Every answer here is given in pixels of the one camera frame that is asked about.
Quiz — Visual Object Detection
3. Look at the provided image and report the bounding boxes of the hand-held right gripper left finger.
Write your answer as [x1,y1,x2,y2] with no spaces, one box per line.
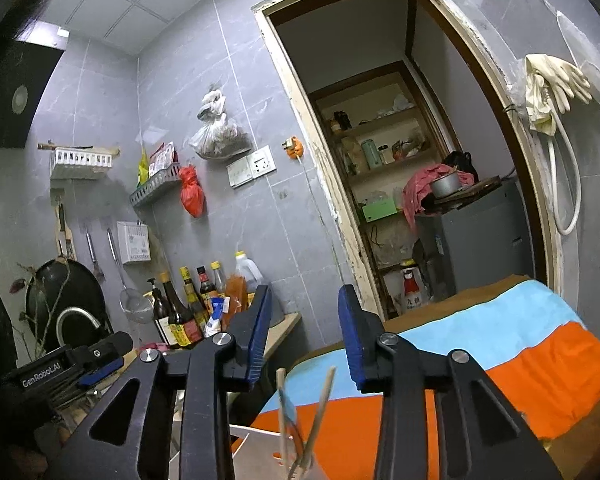
[45,284,273,480]

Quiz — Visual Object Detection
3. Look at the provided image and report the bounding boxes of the wooden board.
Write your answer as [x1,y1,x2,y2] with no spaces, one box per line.
[432,175,504,206]

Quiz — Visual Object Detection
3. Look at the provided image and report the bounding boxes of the plastic oil jug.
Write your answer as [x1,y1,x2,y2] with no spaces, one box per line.
[232,251,265,307]

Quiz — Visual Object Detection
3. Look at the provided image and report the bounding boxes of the wooden rolling pin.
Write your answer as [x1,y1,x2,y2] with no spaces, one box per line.
[37,142,121,156]

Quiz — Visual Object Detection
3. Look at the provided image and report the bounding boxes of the orange wall hook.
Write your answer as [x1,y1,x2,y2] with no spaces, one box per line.
[281,135,305,160]

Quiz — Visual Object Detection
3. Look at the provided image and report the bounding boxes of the green thermos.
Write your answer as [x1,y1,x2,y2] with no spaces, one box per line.
[361,138,385,171]

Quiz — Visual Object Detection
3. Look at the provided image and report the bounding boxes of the white hose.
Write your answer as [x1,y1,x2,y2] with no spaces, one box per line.
[547,104,582,237]

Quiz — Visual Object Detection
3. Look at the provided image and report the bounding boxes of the metal mesh strainer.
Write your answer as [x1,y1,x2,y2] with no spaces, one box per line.
[106,228,154,325]

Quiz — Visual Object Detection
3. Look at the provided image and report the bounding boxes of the beige kitchen counter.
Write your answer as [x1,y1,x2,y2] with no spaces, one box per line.
[266,312,301,376]

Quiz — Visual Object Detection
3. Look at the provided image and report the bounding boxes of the clear bottle yellow cap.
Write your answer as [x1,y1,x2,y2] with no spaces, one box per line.
[209,260,227,297]

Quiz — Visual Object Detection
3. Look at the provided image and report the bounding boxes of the white wall box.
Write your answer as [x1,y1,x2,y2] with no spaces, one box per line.
[116,220,152,265]

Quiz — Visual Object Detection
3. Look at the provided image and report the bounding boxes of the white wall socket panel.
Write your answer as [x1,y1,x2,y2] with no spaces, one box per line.
[226,144,274,190]

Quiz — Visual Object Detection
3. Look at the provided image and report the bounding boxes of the red plastic bag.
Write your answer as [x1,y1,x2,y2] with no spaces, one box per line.
[178,164,206,219]

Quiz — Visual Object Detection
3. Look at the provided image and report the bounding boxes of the row of red seasoning packets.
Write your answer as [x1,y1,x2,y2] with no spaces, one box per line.
[149,141,179,179]

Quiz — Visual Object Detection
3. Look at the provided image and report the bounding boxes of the soy sauce bottle yellow label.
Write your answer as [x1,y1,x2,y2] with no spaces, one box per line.
[159,272,204,349]

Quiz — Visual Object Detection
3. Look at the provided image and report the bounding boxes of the black range hood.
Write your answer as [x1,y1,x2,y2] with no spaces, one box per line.
[0,34,72,149]

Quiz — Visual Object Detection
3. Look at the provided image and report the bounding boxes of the dark pump bottle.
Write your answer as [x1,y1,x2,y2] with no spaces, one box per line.
[147,278,174,349]

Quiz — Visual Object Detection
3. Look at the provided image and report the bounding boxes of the metal slotted spatula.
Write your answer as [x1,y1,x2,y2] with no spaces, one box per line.
[84,227,106,282]

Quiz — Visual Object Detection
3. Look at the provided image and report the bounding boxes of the white wall basket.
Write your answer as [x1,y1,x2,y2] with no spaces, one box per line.
[49,147,114,181]

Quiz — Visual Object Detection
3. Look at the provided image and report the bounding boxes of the grey cabinet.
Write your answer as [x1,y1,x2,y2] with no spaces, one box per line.
[414,179,537,302]

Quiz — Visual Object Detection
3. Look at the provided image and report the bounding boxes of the blue white bag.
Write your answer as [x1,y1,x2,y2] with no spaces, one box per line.
[203,295,231,339]

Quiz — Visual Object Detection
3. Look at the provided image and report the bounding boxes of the black bag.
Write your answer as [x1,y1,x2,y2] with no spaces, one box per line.
[439,150,480,186]

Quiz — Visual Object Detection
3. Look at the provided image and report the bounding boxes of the wooden shelf unit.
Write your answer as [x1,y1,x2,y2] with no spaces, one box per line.
[307,59,452,319]

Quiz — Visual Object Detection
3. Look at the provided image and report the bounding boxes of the worn white door frame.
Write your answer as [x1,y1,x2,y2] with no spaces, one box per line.
[252,0,567,322]

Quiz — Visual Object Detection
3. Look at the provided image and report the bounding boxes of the small metal pot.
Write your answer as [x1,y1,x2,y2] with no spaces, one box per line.
[429,172,464,199]

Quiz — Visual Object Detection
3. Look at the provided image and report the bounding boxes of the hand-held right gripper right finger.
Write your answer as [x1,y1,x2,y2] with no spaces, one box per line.
[337,284,563,480]

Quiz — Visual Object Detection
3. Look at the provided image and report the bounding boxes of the wooden spatula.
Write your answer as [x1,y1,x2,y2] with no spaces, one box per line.
[54,203,76,261]

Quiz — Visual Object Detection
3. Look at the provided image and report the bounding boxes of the wooden chopstick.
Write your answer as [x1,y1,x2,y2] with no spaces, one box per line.
[287,365,337,480]

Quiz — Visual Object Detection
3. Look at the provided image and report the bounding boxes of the black wok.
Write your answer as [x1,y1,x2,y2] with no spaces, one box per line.
[24,257,109,357]

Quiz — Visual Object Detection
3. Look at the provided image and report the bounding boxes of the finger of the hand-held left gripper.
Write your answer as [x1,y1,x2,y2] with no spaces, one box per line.
[77,359,126,389]
[79,332,134,364]

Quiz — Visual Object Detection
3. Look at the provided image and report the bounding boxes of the orange spice packet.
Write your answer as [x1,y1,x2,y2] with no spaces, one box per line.
[224,274,257,317]

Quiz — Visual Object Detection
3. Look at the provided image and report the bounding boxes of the grey wall shelf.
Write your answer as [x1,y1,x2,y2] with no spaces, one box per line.
[129,162,182,208]

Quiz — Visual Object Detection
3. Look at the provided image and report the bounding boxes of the striped colourful cloth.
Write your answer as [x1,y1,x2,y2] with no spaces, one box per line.
[250,274,600,480]

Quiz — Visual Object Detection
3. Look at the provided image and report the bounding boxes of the curved metal faucet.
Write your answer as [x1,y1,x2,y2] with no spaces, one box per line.
[55,306,114,349]

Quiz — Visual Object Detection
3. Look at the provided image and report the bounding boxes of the bare plant branch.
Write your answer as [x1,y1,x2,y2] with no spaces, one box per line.
[9,259,77,362]

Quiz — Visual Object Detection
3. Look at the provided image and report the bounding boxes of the cream rubber gloves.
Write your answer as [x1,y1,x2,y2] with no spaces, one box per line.
[523,53,592,135]

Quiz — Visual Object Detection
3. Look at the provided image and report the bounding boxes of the clear bag of dried goods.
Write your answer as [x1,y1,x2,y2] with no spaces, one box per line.
[188,88,253,161]

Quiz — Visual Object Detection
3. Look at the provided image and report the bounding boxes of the yellow cap sauce bottle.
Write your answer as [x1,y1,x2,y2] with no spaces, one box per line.
[178,265,209,332]

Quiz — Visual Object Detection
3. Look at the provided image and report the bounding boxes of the pink cloth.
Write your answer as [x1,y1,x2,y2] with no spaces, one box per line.
[401,162,464,231]

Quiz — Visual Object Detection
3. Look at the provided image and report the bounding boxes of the white bottle red label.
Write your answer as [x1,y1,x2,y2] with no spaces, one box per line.
[399,258,431,312]

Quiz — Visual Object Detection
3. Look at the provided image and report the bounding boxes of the green box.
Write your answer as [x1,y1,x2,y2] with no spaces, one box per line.
[360,197,399,223]

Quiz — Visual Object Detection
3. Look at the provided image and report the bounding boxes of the red cap dark bottle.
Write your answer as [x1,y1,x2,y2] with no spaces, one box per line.
[195,265,220,312]

